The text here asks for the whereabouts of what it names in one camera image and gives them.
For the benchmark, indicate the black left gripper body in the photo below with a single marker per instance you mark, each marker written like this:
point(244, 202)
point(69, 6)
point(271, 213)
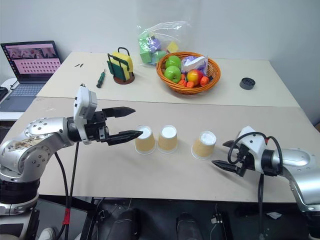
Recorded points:
point(96, 130)

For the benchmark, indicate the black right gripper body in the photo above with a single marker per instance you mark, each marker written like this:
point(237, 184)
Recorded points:
point(243, 160)

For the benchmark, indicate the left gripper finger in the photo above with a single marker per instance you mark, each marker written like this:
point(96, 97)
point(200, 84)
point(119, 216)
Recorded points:
point(120, 112)
point(125, 136)

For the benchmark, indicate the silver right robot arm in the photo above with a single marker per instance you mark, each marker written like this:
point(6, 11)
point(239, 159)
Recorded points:
point(297, 160)

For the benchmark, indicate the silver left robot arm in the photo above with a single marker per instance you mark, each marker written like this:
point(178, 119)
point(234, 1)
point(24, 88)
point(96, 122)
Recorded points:
point(37, 130)

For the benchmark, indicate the brown paper cup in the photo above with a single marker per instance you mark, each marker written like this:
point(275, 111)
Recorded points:
point(167, 142)
point(145, 143)
point(203, 148)

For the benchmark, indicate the yellow green sponge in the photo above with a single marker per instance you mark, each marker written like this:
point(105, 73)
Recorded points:
point(123, 61)

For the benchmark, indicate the small black screw bits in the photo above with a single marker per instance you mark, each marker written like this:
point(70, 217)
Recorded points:
point(79, 65)

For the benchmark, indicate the black round ribbed cap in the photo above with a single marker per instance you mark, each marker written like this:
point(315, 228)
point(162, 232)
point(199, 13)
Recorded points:
point(247, 83)

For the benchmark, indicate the white paper scrap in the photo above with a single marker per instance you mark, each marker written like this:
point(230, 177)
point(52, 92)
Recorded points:
point(273, 215)

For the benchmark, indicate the green toy apple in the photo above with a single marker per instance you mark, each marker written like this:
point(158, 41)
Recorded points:
point(173, 61)
point(172, 73)

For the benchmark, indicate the orange wicker basket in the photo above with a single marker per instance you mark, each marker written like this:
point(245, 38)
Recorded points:
point(190, 89)

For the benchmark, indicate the orange toy carrot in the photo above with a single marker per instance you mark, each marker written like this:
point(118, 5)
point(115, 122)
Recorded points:
point(183, 79)
point(190, 84)
point(204, 80)

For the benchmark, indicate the clear bag of foam blocks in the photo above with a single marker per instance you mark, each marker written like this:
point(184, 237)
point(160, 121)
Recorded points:
point(152, 47)

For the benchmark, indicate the red yellow toy apple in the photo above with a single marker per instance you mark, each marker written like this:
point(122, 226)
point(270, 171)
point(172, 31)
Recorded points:
point(195, 77)

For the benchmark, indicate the crumpled bag with purple content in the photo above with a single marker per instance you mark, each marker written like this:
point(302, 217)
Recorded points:
point(193, 63)

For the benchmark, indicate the open grey laptop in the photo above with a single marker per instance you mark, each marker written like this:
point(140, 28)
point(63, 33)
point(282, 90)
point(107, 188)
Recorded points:
point(30, 65)

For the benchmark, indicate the white shoe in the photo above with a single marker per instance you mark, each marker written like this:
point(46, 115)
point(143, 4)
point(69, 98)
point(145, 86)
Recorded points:
point(47, 233)

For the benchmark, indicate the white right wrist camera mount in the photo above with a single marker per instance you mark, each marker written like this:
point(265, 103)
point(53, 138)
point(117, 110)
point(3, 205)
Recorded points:
point(255, 147)

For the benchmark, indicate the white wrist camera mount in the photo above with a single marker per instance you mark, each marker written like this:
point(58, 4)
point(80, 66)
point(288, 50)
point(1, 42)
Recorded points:
point(83, 100)
point(255, 147)

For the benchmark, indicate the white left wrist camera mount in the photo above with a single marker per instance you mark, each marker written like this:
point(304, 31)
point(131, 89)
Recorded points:
point(83, 100)

